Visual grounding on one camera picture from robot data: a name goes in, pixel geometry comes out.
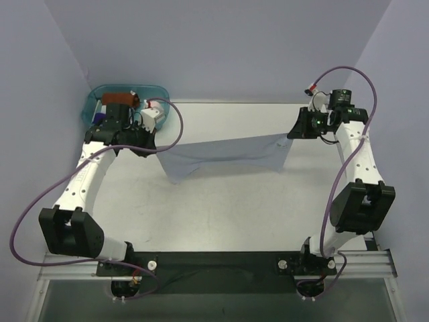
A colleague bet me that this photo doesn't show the teal plastic bin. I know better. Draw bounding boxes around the teal plastic bin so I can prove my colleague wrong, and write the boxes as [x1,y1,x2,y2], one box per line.
[81,84,170,129]

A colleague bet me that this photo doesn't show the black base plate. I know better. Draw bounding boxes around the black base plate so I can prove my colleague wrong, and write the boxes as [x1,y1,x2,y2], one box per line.
[96,251,336,294]

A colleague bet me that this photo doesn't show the purple rolled towel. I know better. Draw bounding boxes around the purple rolled towel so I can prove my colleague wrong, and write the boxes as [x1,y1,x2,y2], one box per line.
[93,113,105,124]

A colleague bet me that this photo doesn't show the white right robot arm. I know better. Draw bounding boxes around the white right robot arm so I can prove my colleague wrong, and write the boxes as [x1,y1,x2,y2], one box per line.
[287,86,395,275]

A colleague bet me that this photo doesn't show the light blue towel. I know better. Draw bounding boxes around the light blue towel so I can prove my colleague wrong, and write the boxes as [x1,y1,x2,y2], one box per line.
[158,133,293,184]

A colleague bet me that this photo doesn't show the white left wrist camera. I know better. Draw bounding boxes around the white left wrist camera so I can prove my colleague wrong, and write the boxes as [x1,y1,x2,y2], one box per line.
[140,106,166,133]

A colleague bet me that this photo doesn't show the brown rolled towel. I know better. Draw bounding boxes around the brown rolled towel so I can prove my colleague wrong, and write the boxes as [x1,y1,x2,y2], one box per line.
[101,92,140,108]

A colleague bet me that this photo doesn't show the white blue rolled towel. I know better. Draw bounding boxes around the white blue rolled towel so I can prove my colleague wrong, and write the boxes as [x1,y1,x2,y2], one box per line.
[97,105,106,114]

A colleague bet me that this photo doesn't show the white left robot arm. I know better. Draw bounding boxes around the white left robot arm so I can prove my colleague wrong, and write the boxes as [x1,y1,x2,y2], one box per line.
[39,101,165,276]

